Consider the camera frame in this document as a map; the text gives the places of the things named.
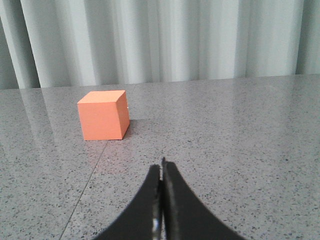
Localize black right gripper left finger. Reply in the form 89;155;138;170
95;164;160;240

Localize pale green curtain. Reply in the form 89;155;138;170
0;0;320;89

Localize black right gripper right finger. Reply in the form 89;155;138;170
162;158;243;240

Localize orange foam cube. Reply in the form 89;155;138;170
77;90;130;141

